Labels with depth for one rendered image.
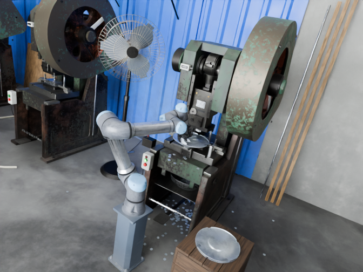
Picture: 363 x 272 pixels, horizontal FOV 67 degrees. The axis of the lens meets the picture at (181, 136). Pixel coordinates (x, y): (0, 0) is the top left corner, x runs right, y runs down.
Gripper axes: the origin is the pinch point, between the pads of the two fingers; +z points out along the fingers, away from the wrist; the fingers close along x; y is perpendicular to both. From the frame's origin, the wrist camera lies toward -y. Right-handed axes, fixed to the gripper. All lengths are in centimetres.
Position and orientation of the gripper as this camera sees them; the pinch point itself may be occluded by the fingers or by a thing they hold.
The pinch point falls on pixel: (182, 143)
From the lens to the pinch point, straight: 202.2
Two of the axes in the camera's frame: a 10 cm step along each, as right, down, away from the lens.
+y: 8.0, 3.6, -4.7
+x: 5.9, -5.8, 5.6
